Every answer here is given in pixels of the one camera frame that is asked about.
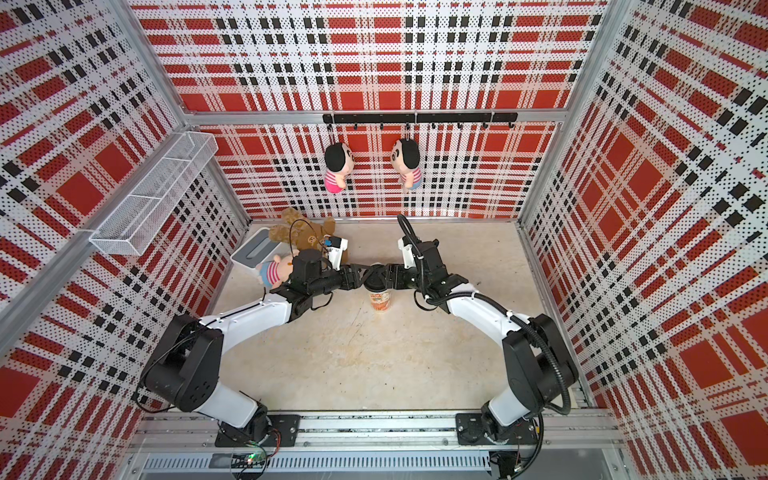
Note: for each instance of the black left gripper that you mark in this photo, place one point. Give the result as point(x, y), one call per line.
point(356, 283)

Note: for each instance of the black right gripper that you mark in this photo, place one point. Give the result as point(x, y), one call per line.
point(394, 270)

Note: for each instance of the printed paper milk tea cup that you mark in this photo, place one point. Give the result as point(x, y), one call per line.
point(380, 300)

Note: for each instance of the black plastic cup lid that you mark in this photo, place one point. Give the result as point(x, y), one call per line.
point(376, 279)

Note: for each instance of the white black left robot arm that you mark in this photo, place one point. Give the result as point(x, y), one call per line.
point(184, 368)

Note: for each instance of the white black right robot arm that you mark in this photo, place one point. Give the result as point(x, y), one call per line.
point(539, 366)

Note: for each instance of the brown capybara plush toy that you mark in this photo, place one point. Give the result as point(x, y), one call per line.
point(300, 233)

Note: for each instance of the striped shirt boy plush doll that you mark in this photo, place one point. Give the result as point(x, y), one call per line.
point(277, 271)

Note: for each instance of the white grey tissue box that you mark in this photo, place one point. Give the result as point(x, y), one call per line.
point(257, 249)

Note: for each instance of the pink hanging plush doll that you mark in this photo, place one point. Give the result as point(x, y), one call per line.
point(339, 165)

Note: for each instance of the blue hanging plush doll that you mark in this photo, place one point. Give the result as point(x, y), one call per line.
point(406, 160)

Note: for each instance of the green circuit board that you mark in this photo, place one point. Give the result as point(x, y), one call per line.
point(246, 461)

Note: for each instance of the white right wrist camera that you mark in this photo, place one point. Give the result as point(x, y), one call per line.
point(410, 251)

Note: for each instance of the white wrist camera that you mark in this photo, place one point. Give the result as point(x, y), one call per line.
point(335, 246)
point(410, 251)

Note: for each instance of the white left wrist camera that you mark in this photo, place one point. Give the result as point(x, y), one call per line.
point(335, 246)

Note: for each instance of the black wall hook rail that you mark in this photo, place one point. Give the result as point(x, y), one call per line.
point(482, 118)

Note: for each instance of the white wire mesh shelf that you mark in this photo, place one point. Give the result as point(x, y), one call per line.
point(134, 223)

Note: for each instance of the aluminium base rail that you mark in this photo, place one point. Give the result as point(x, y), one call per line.
point(440, 444)

